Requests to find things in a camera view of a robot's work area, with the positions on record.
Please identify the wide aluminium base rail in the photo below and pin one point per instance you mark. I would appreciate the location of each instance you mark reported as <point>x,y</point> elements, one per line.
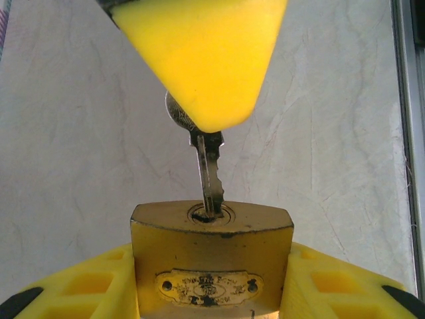
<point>410,133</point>

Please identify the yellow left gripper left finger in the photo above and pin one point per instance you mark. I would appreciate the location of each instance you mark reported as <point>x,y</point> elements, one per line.
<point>83,289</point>

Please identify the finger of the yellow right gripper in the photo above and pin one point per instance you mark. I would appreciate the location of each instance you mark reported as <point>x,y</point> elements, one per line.
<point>206,56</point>

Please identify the brass padlock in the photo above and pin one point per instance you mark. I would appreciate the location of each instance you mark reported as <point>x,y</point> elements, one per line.
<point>206,249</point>

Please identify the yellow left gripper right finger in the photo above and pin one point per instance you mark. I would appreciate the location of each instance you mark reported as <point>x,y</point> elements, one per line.
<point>335,292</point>

